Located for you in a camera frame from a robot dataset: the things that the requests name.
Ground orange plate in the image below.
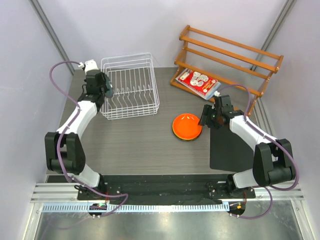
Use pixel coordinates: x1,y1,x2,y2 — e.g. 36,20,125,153
172,113,202,134

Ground dark teal plate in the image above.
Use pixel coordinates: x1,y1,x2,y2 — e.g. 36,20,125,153
102,73,114,98

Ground lime green plate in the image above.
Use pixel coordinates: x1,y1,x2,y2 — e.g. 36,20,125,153
172,131,202,142

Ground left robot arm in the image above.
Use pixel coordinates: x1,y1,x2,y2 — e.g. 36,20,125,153
44,69,113,200

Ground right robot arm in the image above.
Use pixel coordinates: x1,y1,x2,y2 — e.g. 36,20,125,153
198,94,300,198

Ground orange wooden shelf rack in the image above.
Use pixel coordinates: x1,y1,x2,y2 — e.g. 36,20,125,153
170,25,284,114

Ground blue mesh zip pouch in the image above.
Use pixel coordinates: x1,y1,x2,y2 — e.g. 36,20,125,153
174,68,222,101

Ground red comic book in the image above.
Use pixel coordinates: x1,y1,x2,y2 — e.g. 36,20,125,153
178,68,219,97

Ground black clipboard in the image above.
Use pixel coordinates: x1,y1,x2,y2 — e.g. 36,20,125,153
209,127,254,173

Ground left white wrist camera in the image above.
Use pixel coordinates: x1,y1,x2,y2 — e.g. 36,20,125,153
78,59,99,74

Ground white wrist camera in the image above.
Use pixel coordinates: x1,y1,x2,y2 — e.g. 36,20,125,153
214,91,221,98
78,59,99,74

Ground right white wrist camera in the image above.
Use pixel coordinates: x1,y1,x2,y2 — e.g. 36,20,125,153
214,91,221,98

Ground white wire dish rack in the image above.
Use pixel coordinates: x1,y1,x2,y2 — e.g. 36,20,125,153
100,52,160,120

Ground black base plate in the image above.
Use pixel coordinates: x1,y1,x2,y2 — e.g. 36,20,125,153
75,174,256,206

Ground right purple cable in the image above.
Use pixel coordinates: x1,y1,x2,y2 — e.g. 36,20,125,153
211,84,300,220

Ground purple cable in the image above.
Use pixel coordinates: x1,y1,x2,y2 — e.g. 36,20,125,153
48,60,129,230
211,84,300,220

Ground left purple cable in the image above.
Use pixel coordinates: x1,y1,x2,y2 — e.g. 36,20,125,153
48,60,129,230

